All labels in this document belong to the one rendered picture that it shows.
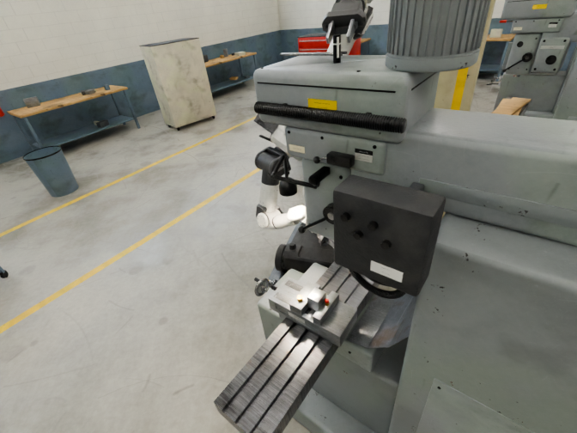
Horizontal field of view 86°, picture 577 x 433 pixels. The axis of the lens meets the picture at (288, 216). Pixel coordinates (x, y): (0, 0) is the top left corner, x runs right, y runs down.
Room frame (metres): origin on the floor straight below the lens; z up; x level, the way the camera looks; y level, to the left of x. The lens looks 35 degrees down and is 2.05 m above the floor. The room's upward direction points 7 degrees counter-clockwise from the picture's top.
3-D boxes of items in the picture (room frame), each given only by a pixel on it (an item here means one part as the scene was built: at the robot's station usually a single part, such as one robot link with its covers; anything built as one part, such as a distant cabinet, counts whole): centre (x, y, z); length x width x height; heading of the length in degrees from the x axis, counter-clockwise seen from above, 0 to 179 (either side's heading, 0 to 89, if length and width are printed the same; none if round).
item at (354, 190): (0.50, -0.19, 1.62); 0.20 x 0.09 x 0.21; 49
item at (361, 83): (0.94, -0.20, 1.81); 0.47 x 0.26 x 0.16; 49
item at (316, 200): (0.95, -0.19, 1.47); 0.21 x 0.19 x 0.32; 139
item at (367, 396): (0.96, -0.17, 0.44); 0.81 x 0.32 x 0.60; 49
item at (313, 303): (0.82, -0.07, 1.05); 0.06 x 0.05 x 0.06; 140
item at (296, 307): (0.85, -0.03, 1.03); 0.15 x 0.06 x 0.04; 140
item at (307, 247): (1.82, -0.26, 0.59); 0.64 x 0.52 x 0.33; 157
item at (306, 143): (0.92, -0.22, 1.68); 0.34 x 0.24 x 0.10; 49
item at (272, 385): (0.92, -0.16, 0.90); 1.24 x 0.23 x 0.08; 139
